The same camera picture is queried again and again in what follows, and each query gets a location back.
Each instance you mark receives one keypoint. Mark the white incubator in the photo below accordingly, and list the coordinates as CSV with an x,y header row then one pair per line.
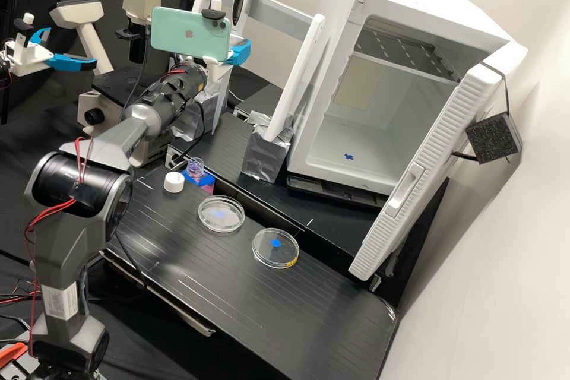
x,y
401,6

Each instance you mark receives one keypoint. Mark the left phone holder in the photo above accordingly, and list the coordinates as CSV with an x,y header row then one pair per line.
x,y
24,35

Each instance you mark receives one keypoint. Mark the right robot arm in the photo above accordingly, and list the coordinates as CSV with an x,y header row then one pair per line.
x,y
67,237

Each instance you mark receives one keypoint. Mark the incubator door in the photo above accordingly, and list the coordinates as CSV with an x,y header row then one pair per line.
x,y
423,166

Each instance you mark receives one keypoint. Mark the blue bottle holder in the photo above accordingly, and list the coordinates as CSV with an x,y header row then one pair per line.
x,y
204,180

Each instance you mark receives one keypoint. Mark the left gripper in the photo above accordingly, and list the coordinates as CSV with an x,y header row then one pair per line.
x,y
26,57

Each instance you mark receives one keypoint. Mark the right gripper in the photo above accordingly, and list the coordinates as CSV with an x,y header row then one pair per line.
x,y
221,75

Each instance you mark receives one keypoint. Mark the white cap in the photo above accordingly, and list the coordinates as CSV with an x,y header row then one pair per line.
x,y
174,182

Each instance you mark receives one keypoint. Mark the petri dish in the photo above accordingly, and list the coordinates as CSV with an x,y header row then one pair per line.
x,y
221,214

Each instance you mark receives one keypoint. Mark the right wrist camera phone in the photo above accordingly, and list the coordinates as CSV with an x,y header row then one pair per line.
x,y
187,32

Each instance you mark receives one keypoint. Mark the black platform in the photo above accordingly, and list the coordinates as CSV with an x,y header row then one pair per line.
x,y
262,99
249,300
231,144

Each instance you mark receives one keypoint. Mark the small bottle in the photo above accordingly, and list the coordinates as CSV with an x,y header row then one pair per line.
x,y
196,167

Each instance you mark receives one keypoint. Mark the cream microscope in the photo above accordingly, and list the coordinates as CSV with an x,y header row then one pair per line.
x,y
75,12

